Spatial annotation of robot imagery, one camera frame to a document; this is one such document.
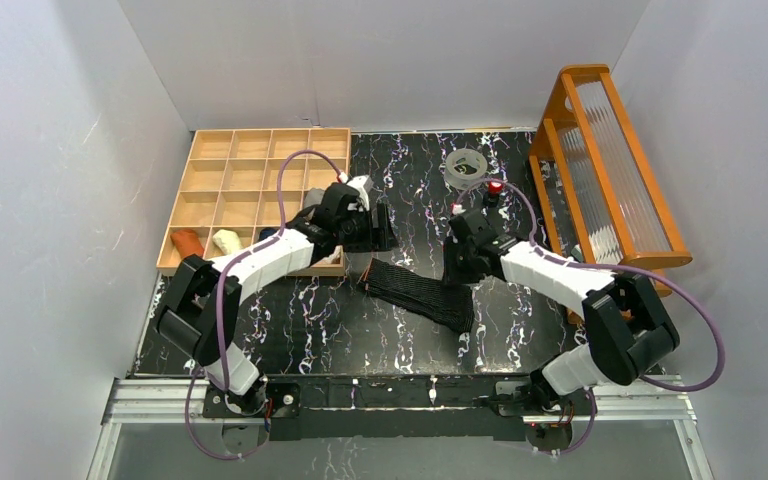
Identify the black striped underwear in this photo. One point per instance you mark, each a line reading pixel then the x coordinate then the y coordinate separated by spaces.
pixel 448 305

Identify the red small cap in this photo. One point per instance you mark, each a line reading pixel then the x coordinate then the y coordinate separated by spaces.
pixel 495 188

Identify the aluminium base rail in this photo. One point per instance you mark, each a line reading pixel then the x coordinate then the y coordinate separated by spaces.
pixel 395 427

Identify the clear tape roll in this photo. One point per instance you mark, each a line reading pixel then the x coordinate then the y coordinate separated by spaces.
pixel 463 167

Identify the grey beige underwear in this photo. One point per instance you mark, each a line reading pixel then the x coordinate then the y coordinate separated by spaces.
pixel 313 198

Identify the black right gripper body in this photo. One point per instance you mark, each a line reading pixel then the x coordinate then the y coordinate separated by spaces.
pixel 460 263

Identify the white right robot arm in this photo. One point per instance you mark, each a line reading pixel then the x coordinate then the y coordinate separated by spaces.
pixel 627 327

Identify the rolled orange underwear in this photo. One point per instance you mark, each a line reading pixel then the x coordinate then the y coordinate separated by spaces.
pixel 187 243

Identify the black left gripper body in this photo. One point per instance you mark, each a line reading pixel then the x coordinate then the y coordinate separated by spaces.
pixel 376 227

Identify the rolled cream underwear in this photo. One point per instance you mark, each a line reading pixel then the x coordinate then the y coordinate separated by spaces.
pixel 227 241

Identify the orange wooden rack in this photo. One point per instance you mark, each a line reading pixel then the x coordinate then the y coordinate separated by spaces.
pixel 587 148

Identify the rolled white underwear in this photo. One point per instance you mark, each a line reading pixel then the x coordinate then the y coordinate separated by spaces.
pixel 334 258

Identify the wooden compartment tray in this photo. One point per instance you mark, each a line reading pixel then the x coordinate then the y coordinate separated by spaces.
pixel 239 179

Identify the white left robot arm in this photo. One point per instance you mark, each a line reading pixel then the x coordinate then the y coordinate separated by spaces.
pixel 199 311

